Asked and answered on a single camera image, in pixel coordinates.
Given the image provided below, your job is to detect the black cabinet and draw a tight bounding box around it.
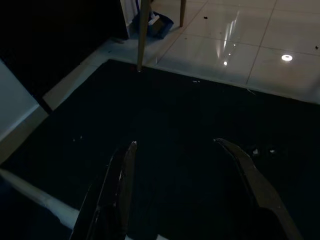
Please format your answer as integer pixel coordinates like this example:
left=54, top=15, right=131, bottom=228
left=0, top=0, right=131, bottom=112

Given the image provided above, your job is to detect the blue dustpan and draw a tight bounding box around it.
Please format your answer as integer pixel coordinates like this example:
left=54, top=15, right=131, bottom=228
left=131, top=11, right=175, bottom=40

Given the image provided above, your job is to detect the black floor mat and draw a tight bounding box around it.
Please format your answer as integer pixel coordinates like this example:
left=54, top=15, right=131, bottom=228
left=0, top=59, right=320, bottom=240

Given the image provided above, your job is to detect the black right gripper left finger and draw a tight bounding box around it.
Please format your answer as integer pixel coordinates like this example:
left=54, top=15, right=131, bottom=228
left=69, top=140, right=138, bottom=240

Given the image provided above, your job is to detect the white hand brush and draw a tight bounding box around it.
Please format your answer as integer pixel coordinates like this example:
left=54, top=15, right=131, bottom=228
left=148, top=14, right=165, bottom=36

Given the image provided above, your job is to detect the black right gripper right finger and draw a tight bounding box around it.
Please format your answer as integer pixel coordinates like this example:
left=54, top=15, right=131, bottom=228
left=213, top=137, right=304, bottom=240

